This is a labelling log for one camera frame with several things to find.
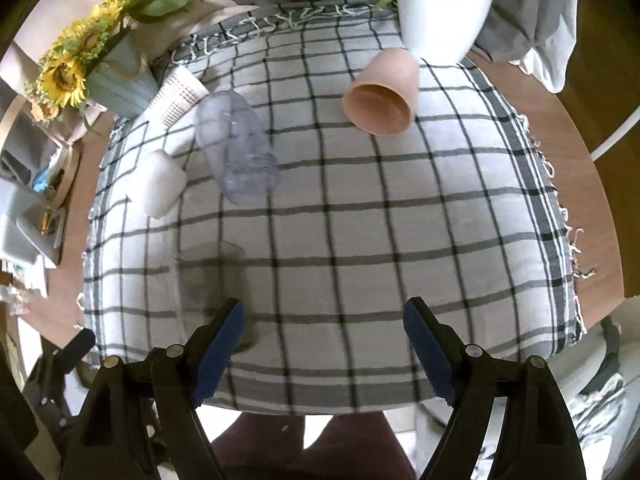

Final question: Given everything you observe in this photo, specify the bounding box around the smoky grey glass cup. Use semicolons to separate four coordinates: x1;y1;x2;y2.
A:
169;240;257;353

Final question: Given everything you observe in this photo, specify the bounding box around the plain white cup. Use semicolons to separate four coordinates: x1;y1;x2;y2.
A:
143;150;186;219

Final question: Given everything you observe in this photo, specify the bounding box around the clear blue plastic cup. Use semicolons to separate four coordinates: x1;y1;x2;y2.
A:
194;90;279;205

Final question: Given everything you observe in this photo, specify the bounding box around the patterned white paper cup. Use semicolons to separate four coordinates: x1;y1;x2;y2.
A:
142;66;209;129

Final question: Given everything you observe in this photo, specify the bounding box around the pink plastic cup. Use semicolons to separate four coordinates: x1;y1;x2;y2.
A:
342;48;420;138

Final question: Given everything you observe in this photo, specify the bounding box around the white desktop device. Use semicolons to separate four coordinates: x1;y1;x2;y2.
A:
0;178;66;269

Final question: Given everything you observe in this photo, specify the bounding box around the checkered white black tablecloth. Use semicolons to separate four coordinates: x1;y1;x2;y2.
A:
84;1;585;414

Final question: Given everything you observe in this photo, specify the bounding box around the sunflower bouquet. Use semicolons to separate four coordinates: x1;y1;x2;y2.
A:
25;0;195;125

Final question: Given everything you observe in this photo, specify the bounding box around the teal ribbed flower vase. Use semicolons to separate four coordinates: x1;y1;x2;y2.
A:
86;32;158;119

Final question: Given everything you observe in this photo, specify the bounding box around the white plant pot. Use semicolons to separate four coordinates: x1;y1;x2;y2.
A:
397;0;492;66

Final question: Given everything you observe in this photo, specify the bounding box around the beige cloth drape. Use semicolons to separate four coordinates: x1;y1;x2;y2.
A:
0;0;262;146

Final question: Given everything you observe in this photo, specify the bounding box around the white cable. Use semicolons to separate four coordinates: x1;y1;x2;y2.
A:
589;104;640;162

